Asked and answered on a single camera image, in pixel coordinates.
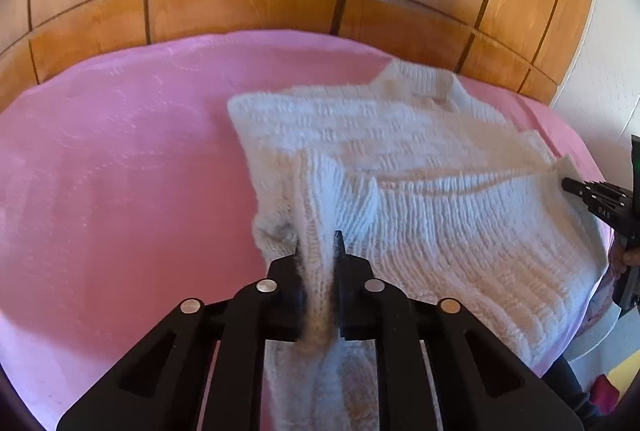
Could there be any white knitted sweater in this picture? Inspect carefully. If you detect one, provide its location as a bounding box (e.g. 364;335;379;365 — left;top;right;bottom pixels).
228;60;608;430

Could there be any person's right hand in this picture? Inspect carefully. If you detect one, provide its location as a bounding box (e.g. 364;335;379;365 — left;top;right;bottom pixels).
608;240;640;278

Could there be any pink bedspread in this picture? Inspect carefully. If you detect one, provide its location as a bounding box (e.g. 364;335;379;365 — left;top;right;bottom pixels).
0;29;614;431

